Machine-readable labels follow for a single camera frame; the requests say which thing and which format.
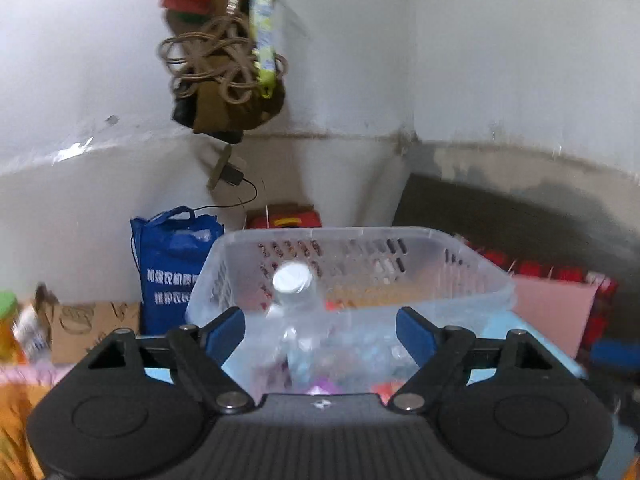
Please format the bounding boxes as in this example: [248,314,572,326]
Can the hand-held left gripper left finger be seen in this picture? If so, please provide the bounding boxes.
[65,306,252,414]

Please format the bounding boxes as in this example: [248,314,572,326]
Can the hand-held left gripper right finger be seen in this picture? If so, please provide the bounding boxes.
[389,306,576,414]

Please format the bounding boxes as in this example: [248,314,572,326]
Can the clear bottle with white cap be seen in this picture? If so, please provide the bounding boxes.
[265,261,333,393]

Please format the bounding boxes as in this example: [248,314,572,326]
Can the clear plastic basket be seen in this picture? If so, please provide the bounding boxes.
[186,226,517,395]

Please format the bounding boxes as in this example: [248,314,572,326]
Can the blue tote bag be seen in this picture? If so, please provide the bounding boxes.
[130,206,225,336]

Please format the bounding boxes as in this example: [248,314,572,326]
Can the light blue mat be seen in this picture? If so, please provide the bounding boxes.
[145,305,640,480]

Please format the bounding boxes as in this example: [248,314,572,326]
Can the red box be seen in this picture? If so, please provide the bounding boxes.
[246,204,323,232]

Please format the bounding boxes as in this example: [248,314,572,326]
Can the cardboard box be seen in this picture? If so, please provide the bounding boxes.
[36,285,142,365]

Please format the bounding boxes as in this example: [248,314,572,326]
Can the pink board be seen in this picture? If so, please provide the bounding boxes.
[510,274,598,361]

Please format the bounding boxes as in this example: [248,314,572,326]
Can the dark brown board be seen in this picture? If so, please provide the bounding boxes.
[391,172,640,291]

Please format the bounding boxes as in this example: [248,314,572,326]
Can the red patterned cloth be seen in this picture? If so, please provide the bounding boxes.
[452,232,620,356]

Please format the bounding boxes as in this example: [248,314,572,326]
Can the white plastic wrapper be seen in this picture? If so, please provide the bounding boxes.
[12,305,53,362]

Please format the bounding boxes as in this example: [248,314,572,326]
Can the jar with green lid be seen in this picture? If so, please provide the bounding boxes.
[0,291,23,365]

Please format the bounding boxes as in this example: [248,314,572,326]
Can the orange blanket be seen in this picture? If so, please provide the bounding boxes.
[0,360,68,480]

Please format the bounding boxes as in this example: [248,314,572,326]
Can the yellow patterned hanging strip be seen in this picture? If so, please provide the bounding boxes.
[248,0,277,100]

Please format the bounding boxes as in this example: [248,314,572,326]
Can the black charger with cable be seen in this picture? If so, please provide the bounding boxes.
[131,157,259,271]

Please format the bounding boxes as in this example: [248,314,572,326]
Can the coiled brown rope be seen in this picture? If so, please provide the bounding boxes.
[157,16,290,105]

